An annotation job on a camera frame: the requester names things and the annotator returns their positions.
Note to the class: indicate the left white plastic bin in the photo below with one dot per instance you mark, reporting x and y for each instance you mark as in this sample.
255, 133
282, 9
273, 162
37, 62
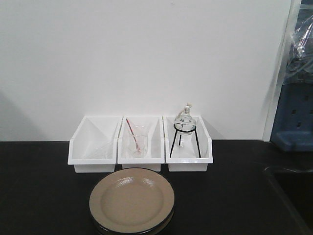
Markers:
91, 129

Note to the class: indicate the black lab sink basin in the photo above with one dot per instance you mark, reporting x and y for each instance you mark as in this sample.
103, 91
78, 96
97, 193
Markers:
295, 188

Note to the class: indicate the red stirring rod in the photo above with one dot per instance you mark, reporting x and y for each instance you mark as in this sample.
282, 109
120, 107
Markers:
133, 135

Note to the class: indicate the white plastic bin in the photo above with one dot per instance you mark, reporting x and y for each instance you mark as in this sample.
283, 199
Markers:
91, 129
186, 158
155, 157

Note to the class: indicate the clear glass funnel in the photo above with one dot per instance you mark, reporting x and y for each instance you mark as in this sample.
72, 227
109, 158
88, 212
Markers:
99, 150

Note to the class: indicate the round glass flask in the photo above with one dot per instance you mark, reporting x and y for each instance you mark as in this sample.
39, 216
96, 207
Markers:
183, 122

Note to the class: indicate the middle white plastic bin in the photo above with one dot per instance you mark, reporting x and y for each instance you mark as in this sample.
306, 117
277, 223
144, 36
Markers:
155, 157

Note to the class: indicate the blue-grey pegboard drying rack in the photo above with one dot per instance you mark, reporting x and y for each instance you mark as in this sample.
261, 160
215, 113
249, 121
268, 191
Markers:
293, 124

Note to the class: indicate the plastic bag of pegs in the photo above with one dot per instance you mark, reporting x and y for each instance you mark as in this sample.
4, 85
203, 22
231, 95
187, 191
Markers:
299, 68

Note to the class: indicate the beige round plate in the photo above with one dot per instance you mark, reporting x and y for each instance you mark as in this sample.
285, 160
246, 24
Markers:
142, 222
131, 189

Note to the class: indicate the clear glass beaker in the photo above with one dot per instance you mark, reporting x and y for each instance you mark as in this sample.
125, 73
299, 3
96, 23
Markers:
138, 141

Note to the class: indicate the right white plastic bin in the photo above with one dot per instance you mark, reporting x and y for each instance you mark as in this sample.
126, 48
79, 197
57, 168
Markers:
186, 158

